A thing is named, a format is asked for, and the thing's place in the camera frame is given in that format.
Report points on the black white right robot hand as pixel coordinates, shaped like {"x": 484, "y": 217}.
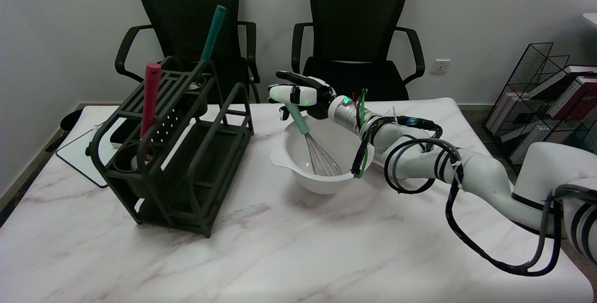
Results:
{"x": 301, "y": 95}

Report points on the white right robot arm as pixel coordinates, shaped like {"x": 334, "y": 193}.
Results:
{"x": 466, "y": 163}

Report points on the white mixing bowl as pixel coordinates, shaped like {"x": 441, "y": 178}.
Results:
{"x": 322, "y": 158}

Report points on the black mesh office chair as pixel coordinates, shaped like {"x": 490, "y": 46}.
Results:
{"x": 357, "y": 42}
{"x": 186, "y": 28}

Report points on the dark green utensil rack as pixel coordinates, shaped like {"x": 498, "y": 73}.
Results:
{"x": 173, "y": 149}

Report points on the white board with black edge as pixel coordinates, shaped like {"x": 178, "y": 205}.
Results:
{"x": 81, "y": 151}

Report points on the black round bin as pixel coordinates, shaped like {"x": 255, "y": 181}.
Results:
{"x": 71, "y": 120}

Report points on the dark red book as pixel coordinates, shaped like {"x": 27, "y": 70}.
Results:
{"x": 578, "y": 100}

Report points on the white wall socket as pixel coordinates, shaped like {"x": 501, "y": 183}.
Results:
{"x": 440, "y": 66}

